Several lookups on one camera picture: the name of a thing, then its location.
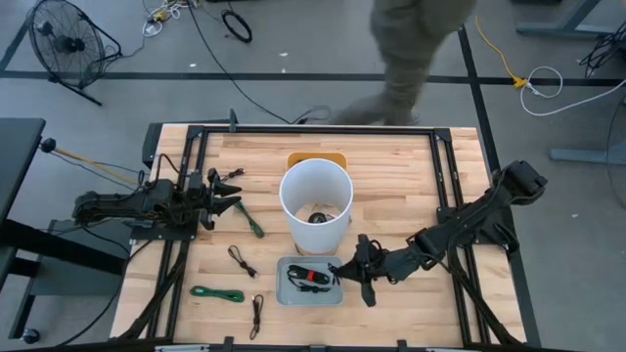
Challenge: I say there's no grey plastic bin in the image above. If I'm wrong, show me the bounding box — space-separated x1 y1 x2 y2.
275 255 345 307

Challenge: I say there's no black desk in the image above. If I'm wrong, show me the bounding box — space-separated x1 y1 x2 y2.
0 116 126 338

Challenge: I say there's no black aluminium table frame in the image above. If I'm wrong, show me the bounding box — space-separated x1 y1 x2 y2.
116 124 527 346

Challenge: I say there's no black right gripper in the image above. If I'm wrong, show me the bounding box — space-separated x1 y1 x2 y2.
334 233 395 308

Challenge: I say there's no white and yellow cable tangle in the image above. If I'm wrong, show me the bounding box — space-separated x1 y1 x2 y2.
141 0 197 38

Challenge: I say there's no long black floor cable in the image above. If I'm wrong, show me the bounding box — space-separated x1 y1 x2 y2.
188 0 294 124

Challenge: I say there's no grey looped floor cable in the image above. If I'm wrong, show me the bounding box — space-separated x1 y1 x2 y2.
291 105 333 125

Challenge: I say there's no black sleeved cable bundle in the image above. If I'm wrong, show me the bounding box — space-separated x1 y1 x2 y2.
119 239 192 341
447 243 519 346

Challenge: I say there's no white floor cable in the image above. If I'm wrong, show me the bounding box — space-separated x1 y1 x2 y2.
518 66 626 117

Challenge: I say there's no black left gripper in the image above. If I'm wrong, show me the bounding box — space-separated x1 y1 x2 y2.
187 167 244 232

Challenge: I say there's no coiled black floor cable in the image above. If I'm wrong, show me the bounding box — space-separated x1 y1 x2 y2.
222 9 253 44

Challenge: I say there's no person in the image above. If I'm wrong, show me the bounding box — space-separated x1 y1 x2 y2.
332 0 478 127

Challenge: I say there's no white cylindrical bucket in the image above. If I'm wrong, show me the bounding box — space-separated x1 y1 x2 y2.
279 157 354 256

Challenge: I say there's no black cable tangle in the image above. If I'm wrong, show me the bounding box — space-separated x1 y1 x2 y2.
579 33 626 79

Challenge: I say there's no grey table leg frame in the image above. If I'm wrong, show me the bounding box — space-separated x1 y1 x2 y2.
515 0 626 38

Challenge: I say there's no black cable with red tie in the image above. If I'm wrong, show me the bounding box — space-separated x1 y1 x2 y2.
286 264 332 287

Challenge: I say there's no black floor fan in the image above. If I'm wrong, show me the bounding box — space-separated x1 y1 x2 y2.
26 0 123 108

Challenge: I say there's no green braided USB cable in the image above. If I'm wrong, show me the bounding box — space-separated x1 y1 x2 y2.
233 199 266 240
190 285 246 304

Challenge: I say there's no yellow extension cord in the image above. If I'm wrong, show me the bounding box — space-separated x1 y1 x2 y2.
474 14 529 92

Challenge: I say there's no black knob with yellow cable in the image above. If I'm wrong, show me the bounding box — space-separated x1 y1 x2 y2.
39 138 143 187

